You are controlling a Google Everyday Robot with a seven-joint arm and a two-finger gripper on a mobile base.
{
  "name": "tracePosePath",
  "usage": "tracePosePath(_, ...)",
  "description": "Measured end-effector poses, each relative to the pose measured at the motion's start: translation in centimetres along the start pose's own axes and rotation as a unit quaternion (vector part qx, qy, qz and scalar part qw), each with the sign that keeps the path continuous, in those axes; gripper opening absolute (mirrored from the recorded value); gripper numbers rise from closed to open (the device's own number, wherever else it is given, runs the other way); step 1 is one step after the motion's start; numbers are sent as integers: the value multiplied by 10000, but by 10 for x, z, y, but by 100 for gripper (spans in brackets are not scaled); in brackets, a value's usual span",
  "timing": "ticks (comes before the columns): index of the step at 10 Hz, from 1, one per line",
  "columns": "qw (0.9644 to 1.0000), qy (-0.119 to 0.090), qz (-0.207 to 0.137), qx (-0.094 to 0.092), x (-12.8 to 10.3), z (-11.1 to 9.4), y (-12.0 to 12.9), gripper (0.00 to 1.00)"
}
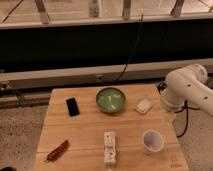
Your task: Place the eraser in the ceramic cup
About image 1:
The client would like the green ceramic bowl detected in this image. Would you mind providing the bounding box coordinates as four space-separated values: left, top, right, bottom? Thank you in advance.
96 87 126 113

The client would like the black hanging cable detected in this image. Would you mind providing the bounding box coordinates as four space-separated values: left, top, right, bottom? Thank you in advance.
114 13 145 83

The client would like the black eraser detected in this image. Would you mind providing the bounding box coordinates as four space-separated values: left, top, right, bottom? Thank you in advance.
66 98 80 116

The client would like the white rectangular sponge block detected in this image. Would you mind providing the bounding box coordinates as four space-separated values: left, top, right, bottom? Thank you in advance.
135 99 152 114

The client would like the white ceramic cup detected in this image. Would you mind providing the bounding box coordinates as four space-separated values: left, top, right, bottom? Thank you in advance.
141 130 164 155

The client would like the black floor cable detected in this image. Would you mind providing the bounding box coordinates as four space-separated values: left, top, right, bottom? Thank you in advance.
156 81 201 139

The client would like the white patterned box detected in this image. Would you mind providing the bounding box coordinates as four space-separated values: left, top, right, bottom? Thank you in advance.
104 132 116 165

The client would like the brown red marker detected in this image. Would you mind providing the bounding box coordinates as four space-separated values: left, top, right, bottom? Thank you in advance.
46 140 69 162

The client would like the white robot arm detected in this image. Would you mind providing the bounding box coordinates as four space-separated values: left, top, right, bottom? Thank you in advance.
160 64 213 115

